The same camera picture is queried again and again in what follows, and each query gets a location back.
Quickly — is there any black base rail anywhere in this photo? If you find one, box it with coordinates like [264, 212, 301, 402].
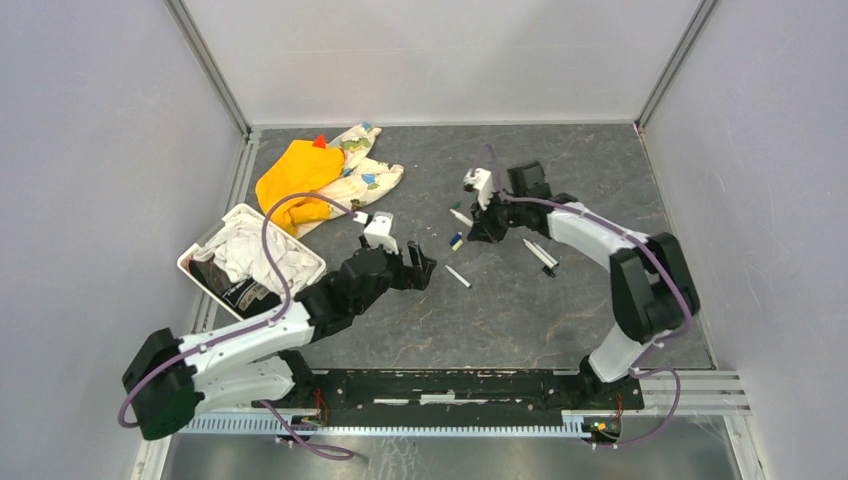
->
[271, 369, 645, 428]

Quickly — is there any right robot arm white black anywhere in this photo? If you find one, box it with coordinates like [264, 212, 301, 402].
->
[463, 162, 700, 408]

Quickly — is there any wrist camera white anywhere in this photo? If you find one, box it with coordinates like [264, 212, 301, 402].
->
[463, 167, 495, 211]
[363, 212, 399, 255]

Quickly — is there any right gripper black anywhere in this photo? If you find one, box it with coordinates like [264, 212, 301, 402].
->
[468, 189, 527, 244]

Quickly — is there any cream patterned cloth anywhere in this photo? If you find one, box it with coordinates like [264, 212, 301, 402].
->
[317, 122, 404, 210]

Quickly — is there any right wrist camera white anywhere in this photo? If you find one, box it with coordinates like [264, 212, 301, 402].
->
[463, 167, 495, 211]

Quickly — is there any black garment in basket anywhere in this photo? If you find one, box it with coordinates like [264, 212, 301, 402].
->
[188, 260, 282, 319]

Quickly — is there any white laundry basket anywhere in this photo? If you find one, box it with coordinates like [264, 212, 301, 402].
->
[177, 203, 327, 319]

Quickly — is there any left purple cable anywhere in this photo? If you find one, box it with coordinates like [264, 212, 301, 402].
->
[117, 192, 371, 462]

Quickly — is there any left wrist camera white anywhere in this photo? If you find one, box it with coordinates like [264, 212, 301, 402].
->
[363, 212, 399, 255]

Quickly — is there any white cloth in basket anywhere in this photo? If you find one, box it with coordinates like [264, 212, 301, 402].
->
[191, 207, 326, 294]

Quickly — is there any white pen yellow tip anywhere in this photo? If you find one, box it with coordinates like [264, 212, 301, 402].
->
[449, 209, 474, 228]

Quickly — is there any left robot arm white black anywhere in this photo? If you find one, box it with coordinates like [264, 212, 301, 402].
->
[117, 241, 437, 440]

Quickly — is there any yellow orange cloth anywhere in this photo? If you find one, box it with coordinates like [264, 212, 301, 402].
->
[255, 135, 345, 236]

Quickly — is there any white pen capped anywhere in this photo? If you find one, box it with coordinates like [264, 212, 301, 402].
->
[533, 242, 559, 268]

